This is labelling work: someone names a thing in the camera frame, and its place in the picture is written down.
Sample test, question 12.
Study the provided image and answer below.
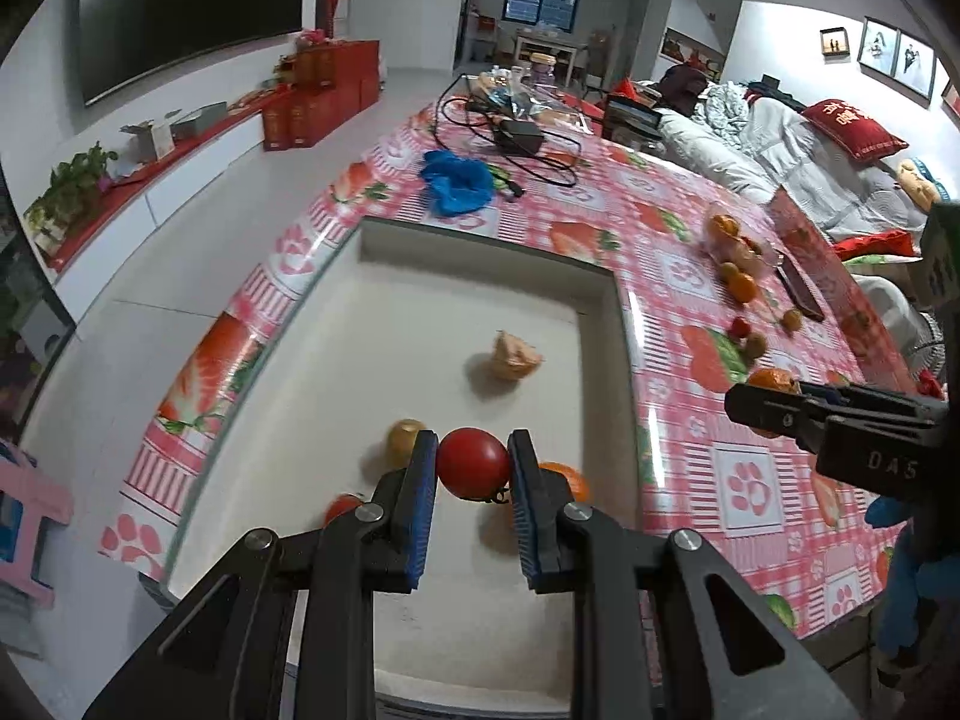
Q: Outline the black power adapter with cable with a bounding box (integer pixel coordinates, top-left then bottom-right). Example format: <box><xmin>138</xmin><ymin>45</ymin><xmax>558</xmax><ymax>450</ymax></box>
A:
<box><xmin>435</xmin><ymin>79</ymin><xmax>582</xmax><ymax>188</ymax></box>

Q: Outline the white television cabinet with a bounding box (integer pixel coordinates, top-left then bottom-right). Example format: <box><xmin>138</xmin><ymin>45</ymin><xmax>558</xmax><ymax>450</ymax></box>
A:
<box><xmin>30</xmin><ymin>90</ymin><xmax>301</xmax><ymax>323</ymax></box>

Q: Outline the green printed box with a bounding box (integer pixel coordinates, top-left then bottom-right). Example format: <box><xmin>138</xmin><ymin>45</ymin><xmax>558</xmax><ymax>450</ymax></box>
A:
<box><xmin>921</xmin><ymin>201</ymin><xmax>960</xmax><ymax>308</ymax></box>

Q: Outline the dark glass cabinet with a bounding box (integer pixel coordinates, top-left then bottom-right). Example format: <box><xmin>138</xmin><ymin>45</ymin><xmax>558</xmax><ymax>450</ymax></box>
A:
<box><xmin>0</xmin><ymin>232</ymin><xmax>76</xmax><ymax>421</ymax></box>

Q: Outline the red cushion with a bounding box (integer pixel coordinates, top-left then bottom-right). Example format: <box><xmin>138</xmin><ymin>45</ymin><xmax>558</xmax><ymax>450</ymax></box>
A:
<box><xmin>836</xmin><ymin>231</ymin><xmax>920</xmax><ymax>260</ymax></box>

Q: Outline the wide wall painting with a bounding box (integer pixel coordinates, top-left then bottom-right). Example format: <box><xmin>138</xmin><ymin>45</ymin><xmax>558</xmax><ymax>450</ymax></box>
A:
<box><xmin>662</xmin><ymin>28</ymin><xmax>727</xmax><ymax>65</ymax></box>

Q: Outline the blue glove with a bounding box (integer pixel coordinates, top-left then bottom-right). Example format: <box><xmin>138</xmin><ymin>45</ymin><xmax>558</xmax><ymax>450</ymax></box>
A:
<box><xmin>420</xmin><ymin>150</ymin><xmax>494</xmax><ymax>217</ymax></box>

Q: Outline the white open box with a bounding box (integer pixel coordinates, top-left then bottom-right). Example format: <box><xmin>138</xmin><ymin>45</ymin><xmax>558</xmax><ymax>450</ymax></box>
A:
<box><xmin>120</xmin><ymin>120</ymin><xmax>175</xmax><ymax>162</ymax></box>

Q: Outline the white side table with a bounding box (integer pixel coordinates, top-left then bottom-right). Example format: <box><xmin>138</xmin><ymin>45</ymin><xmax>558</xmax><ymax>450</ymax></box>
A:
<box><xmin>514</xmin><ymin>28</ymin><xmax>586</xmax><ymax>83</ymax></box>

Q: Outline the crumpled grey blanket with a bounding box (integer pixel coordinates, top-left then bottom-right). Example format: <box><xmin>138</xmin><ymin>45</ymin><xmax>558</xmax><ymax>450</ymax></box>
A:
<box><xmin>694</xmin><ymin>82</ymin><xmax>758</xmax><ymax>143</ymax></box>

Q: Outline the pink stool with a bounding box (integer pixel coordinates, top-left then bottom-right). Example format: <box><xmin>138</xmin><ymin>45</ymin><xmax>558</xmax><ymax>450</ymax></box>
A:
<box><xmin>0</xmin><ymin>457</ymin><xmax>76</xmax><ymax>608</ymax></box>

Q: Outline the dark bag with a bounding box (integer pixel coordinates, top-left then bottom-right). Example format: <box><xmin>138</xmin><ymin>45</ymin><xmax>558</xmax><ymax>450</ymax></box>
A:
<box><xmin>660</xmin><ymin>64</ymin><xmax>710</xmax><ymax>117</ymax></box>

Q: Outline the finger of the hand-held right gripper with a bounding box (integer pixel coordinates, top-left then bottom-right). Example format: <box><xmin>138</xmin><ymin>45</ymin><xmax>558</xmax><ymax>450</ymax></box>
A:
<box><xmin>725</xmin><ymin>384</ymin><xmax>823</xmax><ymax>451</ymax></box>
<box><xmin>799</xmin><ymin>382</ymin><xmax>946</xmax><ymax>415</ymax></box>

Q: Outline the yellow plush toy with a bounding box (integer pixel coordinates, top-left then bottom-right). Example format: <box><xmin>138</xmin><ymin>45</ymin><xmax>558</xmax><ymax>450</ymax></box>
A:
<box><xmin>896</xmin><ymin>157</ymin><xmax>942</xmax><ymax>215</ymax></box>

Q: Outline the black television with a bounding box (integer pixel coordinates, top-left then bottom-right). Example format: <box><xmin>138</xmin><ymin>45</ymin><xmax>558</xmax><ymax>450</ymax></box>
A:
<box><xmin>75</xmin><ymin>0</ymin><xmax>308</xmax><ymax>106</ymax></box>

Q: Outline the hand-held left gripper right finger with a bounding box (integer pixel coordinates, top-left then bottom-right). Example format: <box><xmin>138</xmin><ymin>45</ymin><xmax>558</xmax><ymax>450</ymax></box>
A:
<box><xmin>507</xmin><ymin>427</ymin><xmax>863</xmax><ymax>720</ymax></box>

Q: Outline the clear glass bowl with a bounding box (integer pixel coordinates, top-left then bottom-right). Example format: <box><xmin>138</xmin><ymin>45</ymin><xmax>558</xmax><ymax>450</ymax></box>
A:
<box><xmin>703</xmin><ymin>202</ymin><xmax>785</xmax><ymax>282</ymax></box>

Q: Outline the grey cardboard box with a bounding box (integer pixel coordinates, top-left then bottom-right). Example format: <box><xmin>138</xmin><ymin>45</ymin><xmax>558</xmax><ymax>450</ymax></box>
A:
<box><xmin>171</xmin><ymin>101</ymin><xmax>228</xmax><ymax>140</ymax></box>

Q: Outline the person's right hand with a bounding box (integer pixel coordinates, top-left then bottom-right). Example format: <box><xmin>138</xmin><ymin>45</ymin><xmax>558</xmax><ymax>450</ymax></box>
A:
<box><xmin>865</xmin><ymin>495</ymin><xmax>960</xmax><ymax>659</ymax></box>

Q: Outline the red embroidered pillow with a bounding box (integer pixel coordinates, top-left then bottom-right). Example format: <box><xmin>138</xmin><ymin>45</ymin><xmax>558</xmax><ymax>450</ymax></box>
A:
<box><xmin>801</xmin><ymin>97</ymin><xmax>910</xmax><ymax>164</ymax></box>

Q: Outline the black box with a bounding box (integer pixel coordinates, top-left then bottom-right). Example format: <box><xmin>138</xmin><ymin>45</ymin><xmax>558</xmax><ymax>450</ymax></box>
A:
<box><xmin>602</xmin><ymin>94</ymin><xmax>665</xmax><ymax>151</ymax></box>

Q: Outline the grey white sofa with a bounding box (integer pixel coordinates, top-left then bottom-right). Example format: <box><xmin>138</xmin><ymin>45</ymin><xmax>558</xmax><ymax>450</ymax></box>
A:
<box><xmin>660</xmin><ymin>86</ymin><xmax>946</xmax><ymax>256</ymax></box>

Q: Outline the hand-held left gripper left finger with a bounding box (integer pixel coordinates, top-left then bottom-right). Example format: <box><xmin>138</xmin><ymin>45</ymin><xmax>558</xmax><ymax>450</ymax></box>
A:
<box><xmin>82</xmin><ymin>429</ymin><xmax>440</xmax><ymax>720</ymax></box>

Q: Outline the stack of red gift boxes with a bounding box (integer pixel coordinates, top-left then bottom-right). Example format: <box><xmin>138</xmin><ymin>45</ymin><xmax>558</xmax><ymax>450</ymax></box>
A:
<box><xmin>261</xmin><ymin>30</ymin><xmax>383</xmax><ymax>152</ymax></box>

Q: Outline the black phone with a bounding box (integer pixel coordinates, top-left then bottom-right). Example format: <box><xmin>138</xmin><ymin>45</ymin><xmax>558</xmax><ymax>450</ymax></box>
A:
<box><xmin>772</xmin><ymin>255</ymin><xmax>826</xmax><ymax>323</ymax></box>

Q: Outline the white cardboard tray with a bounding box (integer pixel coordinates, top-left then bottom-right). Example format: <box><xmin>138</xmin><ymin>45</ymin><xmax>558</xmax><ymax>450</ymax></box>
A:
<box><xmin>161</xmin><ymin>216</ymin><xmax>661</xmax><ymax>713</ymax></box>

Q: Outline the clear plastic bag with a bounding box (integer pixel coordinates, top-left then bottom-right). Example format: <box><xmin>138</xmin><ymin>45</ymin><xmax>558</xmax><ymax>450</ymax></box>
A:
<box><xmin>465</xmin><ymin>67</ymin><xmax>601</xmax><ymax>121</ymax></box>

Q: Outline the white floor fan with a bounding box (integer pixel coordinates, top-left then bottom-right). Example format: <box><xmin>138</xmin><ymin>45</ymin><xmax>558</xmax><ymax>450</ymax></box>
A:
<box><xmin>896</xmin><ymin>311</ymin><xmax>950</xmax><ymax>391</ymax></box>

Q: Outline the green potted plant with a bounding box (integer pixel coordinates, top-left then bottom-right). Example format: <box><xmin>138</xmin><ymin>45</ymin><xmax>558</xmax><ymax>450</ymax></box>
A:
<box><xmin>22</xmin><ymin>142</ymin><xmax>121</xmax><ymax>256</ymax></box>

